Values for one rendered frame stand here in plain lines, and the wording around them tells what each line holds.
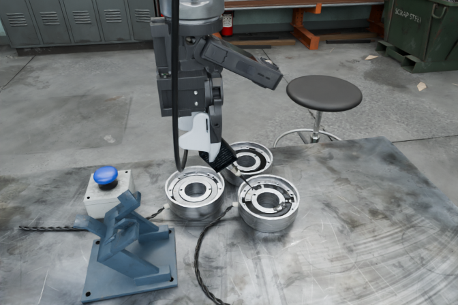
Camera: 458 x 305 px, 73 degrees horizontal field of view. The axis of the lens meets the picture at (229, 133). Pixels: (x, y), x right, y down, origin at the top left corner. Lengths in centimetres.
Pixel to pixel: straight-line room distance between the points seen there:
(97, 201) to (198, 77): 29
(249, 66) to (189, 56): 7
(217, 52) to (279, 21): 412
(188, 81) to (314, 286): 33
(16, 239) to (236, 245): 36
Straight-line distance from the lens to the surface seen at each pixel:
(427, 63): 365
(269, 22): 446
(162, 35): 38
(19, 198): 71
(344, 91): 146
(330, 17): 477
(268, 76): 41
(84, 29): 389
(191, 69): 40
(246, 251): 52
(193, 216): 54
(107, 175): 56
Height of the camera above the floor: 122
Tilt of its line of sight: 34 degrees down
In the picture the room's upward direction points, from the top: straight up
